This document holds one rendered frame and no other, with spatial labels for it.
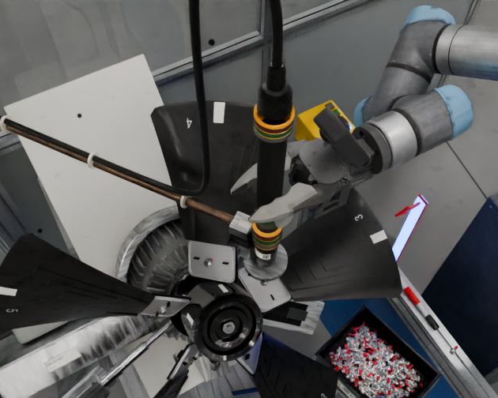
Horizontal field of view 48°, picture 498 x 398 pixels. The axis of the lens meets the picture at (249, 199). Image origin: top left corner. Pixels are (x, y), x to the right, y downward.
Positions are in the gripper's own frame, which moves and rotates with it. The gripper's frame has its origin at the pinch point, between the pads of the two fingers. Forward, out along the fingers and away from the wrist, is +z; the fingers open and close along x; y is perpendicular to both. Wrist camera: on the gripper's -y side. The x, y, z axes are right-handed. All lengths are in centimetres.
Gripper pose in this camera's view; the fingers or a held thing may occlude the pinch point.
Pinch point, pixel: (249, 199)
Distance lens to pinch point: 71.3
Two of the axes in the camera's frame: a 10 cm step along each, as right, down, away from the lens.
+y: -0.1, 5.2, 8.5
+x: -4.9, -7.5, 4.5
